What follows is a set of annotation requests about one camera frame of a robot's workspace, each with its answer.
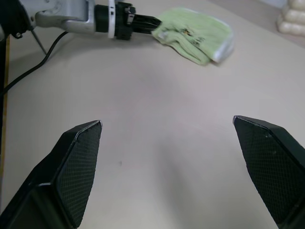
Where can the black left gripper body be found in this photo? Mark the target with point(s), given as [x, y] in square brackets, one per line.
[124, 23]

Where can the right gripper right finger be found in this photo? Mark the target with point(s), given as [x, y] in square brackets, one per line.
[274, 167]

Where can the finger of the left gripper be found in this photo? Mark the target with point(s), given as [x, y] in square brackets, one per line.
[144, 29]
[147, 19]

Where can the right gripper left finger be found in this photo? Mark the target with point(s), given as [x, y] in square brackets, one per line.
[59, 179]

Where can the light green towel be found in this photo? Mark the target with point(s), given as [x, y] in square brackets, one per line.
[197, 31]

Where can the green plant in white pot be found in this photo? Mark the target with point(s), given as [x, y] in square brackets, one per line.
[293, 21]

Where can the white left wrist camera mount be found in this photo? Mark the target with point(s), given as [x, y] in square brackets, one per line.
[111, 23]

